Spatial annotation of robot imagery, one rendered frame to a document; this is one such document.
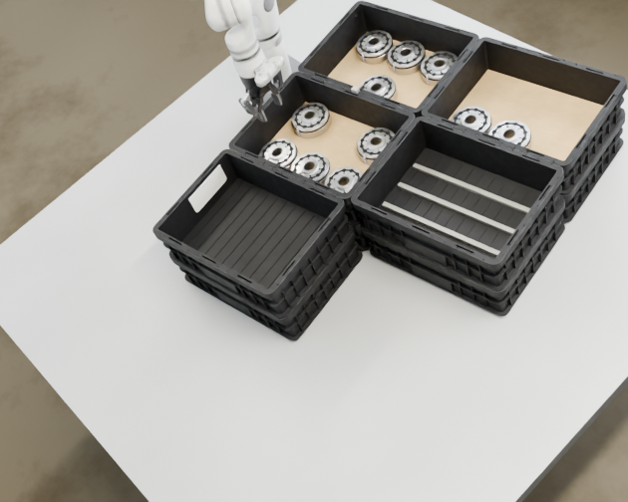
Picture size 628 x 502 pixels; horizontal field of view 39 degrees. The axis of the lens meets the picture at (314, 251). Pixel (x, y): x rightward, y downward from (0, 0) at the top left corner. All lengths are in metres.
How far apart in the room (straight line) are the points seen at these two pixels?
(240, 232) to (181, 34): 2.16
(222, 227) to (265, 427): 0.53
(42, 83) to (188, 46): 0.73
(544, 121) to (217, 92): 1.05
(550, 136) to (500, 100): 0.18
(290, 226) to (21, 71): 2.60
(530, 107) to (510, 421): 0.81
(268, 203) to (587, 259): 0.80
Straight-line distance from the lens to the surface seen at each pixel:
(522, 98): 2.34
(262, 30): 2.46
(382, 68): 2.50
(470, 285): 2.04
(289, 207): 2.24
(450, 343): 2.08
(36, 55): 4.61
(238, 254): 2.20
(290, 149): 2.33
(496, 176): 2.18
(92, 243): 2.60
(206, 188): 2.28
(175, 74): 4.08
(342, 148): 2.32
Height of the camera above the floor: 2.51
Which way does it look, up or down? 52 degrees down
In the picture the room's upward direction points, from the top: 24 degrees counter-clockwise
